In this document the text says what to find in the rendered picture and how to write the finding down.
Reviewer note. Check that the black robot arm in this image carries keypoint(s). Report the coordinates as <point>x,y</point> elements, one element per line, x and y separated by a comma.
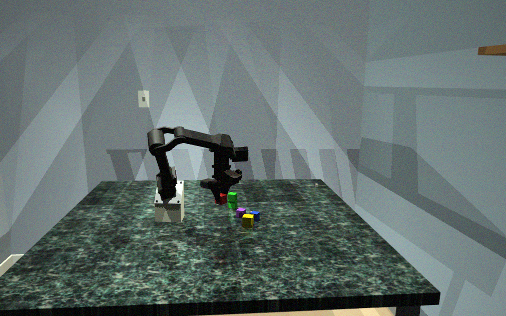
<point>220,144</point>

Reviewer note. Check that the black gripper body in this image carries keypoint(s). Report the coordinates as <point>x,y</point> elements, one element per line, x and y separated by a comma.
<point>214,183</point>

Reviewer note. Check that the yellow cube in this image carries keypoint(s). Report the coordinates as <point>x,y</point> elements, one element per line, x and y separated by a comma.
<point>248,220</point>

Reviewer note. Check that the green block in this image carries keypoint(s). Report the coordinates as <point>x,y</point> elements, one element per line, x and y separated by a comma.
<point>232,205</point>
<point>232,197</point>

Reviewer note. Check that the blue block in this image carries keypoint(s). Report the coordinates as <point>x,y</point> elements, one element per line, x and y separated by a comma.
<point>256,215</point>

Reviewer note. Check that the red block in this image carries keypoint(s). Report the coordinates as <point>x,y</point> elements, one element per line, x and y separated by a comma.
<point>223,199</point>

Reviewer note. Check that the purple block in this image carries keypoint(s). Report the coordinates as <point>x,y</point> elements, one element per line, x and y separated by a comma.
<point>240,212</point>

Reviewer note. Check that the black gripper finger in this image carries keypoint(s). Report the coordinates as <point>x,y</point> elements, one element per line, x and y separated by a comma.
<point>216,192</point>
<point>225,188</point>

